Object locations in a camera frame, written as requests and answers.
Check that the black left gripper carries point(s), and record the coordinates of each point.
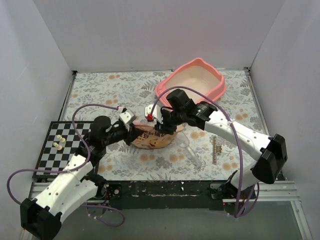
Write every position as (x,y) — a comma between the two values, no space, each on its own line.
(130,135)

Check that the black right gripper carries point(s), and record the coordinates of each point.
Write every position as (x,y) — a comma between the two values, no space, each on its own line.
(164,124)

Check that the clear plastic litter scoop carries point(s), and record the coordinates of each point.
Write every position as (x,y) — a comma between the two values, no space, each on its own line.
(183,142)

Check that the peach cat litter bag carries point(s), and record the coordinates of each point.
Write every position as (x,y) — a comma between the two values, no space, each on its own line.
(151,138)

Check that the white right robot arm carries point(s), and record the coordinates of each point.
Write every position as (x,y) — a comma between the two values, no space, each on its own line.
(268,152)

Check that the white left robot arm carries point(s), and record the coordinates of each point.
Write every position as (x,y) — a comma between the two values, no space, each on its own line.
(44,215)

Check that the pink cat litter box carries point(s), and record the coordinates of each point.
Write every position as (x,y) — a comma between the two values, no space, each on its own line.
(197,75)

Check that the black white chessboard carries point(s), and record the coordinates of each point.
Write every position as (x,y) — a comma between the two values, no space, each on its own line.
(52,160)

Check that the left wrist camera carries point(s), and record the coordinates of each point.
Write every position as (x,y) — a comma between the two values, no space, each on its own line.
(126,115)

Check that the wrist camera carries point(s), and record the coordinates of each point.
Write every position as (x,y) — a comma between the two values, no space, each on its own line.
(153,113)
(126,115)

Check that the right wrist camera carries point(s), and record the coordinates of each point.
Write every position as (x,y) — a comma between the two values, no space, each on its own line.
(153,113)

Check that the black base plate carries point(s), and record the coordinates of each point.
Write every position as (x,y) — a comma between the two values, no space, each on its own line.
(167,194)

